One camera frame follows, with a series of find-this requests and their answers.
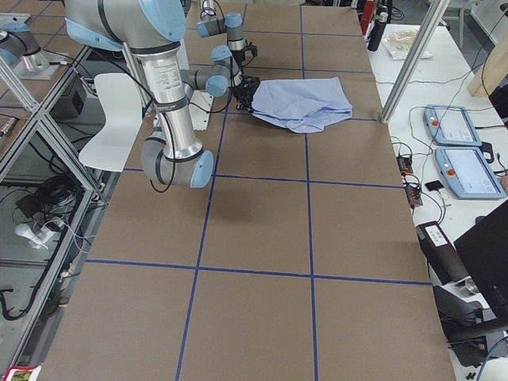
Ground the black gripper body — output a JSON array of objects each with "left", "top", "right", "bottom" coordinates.
[
  {"left": 233, "top": 77, "right": 260, "bottom": 111},
  {"left": 229, "top": 39, "right": 257, "bottom": 64}
]

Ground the light blue striped shirt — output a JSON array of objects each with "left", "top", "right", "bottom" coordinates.
[{"left": 252, "top": 77, "right": 353, "bottom": 133}]

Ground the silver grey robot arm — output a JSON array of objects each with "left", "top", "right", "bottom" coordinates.
[
  {"left": 196, "top": 1, "right": 258, "bottom": 67},
  {"left": 64, "top": 1, "right": 260, "bottom": 188}
]

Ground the black water bottle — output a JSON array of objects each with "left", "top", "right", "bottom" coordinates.
[{"left": 367, "top": 12, "right": 389, "bottom": 52}]

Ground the white plastic chair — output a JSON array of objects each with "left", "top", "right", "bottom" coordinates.
[{"left": 79, "top": 73, "right": 143, "bottom": 172}]

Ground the far blue teach pendant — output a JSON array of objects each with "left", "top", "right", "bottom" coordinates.
[{"left": 423, "top": 105, "right": 482, "bottom": 148}]

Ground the blue teach pendant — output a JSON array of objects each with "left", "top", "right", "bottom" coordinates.
[
  {"left": 434, "top": 147, "right": 506, "bottom": 200},
  {"left": 423, "top": 105, "right": 482, "bottom": 148}
]

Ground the blue tape line crosswise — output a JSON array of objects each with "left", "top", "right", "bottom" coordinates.
[{"left": 85, "top": 259, "right": 432, "bottom": 287}]

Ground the near blue teach pendant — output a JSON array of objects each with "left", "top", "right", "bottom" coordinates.
[{"left": 434, "top": 147, "right": 506, "bottom": 200}]

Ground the black laptop monitor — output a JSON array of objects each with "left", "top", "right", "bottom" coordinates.
[{"left": 454, "top": 202, "right": 507, "bottom": 317}]

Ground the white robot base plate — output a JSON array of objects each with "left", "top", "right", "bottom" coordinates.
[{"left": 189, "top": 90, "right": 214, "bottom": 131}]

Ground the aluminium frame post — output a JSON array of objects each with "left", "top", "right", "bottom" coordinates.
[{"left": 380, "top": 0, "right": 449, "bottom": 124}]

